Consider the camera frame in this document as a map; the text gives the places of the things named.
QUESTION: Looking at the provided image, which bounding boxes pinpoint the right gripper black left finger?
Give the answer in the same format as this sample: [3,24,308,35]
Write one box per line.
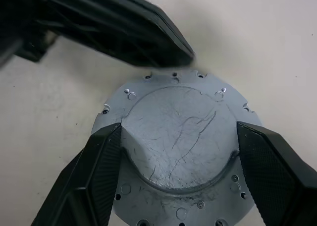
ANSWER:
[31,123,123,226]

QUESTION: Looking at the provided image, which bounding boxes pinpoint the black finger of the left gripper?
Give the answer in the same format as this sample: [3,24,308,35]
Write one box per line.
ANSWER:
[61,0,197,66]
[37,0,193,69]

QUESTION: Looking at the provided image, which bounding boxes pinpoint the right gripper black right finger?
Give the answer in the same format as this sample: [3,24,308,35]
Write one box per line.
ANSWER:
[236,121,317,226]

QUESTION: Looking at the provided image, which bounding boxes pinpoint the round silver motor end cover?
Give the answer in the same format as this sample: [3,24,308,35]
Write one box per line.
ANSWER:
[91,71,264,226]

